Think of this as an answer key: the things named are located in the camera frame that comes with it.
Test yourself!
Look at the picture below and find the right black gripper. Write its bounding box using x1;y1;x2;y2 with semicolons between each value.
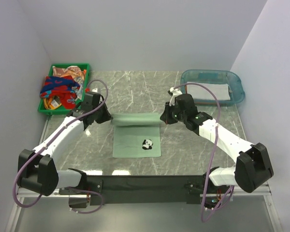
161;101;187;125

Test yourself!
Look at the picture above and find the green panda towel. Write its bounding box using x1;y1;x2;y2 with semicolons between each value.
111;113;162;159

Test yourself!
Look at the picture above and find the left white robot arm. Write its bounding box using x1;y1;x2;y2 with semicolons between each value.
16;91;112;196

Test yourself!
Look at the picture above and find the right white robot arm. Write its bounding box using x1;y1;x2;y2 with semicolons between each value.
160;94;274;193

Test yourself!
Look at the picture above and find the red blue patterned cloth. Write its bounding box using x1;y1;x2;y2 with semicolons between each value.
40;75;80;109

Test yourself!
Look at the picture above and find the green plastic bin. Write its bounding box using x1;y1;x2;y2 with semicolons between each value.
38;63;90;115

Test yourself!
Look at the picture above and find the folded white towel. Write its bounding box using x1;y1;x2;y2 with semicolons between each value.
186;83;231;101

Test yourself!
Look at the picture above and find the orange yellow cloth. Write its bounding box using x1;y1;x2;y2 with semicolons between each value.
43;96;62;110

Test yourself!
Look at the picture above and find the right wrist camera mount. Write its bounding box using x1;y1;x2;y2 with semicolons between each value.
168;87;183;106

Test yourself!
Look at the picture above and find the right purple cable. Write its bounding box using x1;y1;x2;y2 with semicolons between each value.
174;82;235;222

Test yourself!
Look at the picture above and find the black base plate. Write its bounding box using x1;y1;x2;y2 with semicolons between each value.
58;174;232;208

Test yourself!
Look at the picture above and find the aluminium mounting rail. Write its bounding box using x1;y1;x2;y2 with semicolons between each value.
4;118;281;232

